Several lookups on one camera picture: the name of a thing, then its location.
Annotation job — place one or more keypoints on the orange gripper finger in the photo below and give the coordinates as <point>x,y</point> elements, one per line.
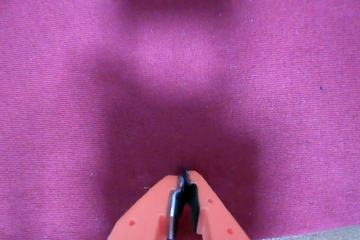
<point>216,214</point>
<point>146,212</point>

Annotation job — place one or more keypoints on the maroon cloth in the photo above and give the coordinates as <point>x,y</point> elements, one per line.
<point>180,68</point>

